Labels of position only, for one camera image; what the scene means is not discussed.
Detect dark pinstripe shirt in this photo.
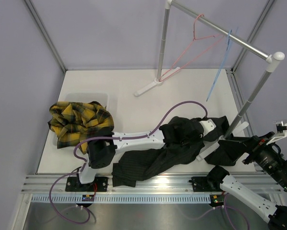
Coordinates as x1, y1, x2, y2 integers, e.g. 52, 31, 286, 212
111, 115, 256, 188

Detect pink wire hanger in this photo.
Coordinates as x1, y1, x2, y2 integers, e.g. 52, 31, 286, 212
157, 13, 224, 83

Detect blue wire hanger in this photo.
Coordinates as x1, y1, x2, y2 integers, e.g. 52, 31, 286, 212
206, 30, 233, 102

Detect yellow plaid shirt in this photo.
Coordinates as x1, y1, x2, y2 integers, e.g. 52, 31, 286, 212
48, 101, 114, 149

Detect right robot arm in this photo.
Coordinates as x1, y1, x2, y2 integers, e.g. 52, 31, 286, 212
207, 132, 287, 230

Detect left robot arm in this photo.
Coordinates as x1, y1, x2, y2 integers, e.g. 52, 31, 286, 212
66, 117, 209, 192

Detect metal clothes rack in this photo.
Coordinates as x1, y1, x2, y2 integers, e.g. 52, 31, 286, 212
134, 0, 286, 161

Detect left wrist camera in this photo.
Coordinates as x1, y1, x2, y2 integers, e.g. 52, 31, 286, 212
199, 119, 217, 142

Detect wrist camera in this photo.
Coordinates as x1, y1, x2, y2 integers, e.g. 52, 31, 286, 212
267, 121, 287, 145
199, 119, 217, 142

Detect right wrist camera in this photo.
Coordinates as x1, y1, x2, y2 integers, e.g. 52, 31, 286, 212
267, 121, 287, 145

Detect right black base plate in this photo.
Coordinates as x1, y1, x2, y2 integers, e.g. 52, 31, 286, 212
188, 176, 223, 192

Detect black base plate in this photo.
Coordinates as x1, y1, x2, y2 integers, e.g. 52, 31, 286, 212
188, 176, 223, 192
65, 177, 108, 192

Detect white slotted cable duct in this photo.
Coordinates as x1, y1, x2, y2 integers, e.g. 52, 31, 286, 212
31, 193, 212, 203

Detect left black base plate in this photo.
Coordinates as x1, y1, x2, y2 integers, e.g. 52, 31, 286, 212
65, 177, 108, 192

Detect aluminium mounting rail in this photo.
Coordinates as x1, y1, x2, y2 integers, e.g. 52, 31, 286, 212
21, 173, 282, 194

